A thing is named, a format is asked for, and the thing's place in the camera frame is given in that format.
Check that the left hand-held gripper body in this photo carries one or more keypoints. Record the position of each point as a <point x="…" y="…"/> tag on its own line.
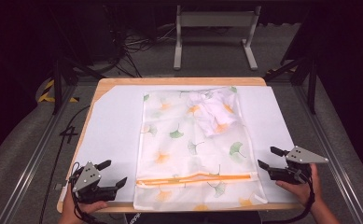
<point x="90" y="182"/>

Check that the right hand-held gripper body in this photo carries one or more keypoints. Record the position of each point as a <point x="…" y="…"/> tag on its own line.
<point x="300" y="157"/>

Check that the leaf print mesh laundry bag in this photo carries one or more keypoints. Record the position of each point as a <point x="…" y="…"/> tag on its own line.
<point x="176" y="149"/>

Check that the white garment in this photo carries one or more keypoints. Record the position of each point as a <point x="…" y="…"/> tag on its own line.
<point x="212" y="112"/>

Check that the person's left hand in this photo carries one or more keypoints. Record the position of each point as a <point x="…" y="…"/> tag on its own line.
<point x="72" y="211"/>

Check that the person's right hand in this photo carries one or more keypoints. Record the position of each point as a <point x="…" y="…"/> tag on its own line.
<point x="308" y="191"/>

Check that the white table mat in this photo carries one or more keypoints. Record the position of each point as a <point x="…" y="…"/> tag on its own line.
<point x="114" y="124"/>

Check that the black metal stand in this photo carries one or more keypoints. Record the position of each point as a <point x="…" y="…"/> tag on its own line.
<point x="58" y="84"/>
<point x="311" y="84"/>

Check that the yellow black hazard tape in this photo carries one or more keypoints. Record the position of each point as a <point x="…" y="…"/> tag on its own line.
<point x="47" y="91"/>

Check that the wooden table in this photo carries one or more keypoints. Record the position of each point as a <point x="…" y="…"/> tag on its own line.
<point x="182" y="81"/>

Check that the white metal stand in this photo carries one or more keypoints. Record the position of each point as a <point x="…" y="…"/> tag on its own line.
<point x="216" y="19"/>

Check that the aluminium rail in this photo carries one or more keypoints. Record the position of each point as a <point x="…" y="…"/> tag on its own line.
<point x="36" y="155"/>
<point x="328" y="140"/>

